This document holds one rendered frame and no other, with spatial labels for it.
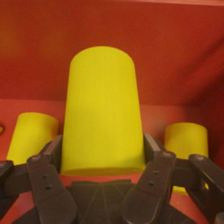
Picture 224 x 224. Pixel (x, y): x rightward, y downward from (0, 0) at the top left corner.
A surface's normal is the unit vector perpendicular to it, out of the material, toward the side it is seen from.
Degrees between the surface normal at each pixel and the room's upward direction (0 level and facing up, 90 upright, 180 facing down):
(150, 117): 0
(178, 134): 39
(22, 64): 90
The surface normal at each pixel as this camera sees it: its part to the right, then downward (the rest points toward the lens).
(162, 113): 0.02, -0.44
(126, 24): -0.04, 0.90
